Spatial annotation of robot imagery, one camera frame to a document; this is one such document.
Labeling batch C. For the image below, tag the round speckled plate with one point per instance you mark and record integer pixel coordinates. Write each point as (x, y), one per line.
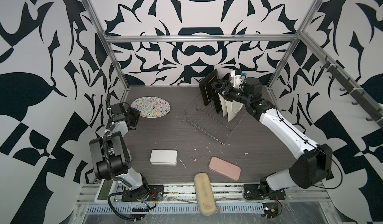
(151, 107)

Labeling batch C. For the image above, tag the white square plate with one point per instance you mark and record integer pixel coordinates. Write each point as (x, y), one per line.
(233, 107)

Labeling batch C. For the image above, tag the large black square plate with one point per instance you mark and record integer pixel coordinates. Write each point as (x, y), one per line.
(205, 86)

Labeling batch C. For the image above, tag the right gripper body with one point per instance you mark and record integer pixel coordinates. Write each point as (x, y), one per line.
(236, 94)

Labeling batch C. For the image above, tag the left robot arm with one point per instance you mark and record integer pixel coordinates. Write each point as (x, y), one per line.
(111, 159)

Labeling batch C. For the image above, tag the cream square plate black rim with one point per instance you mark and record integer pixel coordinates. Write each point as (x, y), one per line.
(232, 107)

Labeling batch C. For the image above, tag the wire dish rack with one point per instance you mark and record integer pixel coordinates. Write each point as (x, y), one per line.
(206, 120)

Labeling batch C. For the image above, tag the black wall hook rail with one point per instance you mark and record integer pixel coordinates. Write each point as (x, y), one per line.
(349, 86)

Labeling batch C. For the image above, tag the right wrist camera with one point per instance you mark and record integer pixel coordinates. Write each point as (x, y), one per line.
(238, 76)

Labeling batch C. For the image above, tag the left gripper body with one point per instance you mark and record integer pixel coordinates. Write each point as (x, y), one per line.
(132, 115)

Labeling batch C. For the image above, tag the pink rectangular case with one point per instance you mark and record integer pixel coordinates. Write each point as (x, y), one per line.
(224, 168)

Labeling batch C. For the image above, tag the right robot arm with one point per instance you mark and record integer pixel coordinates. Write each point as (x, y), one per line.
(313, 161)

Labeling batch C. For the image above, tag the white rectangular case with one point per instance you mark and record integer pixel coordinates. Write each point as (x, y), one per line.
(164, 157)

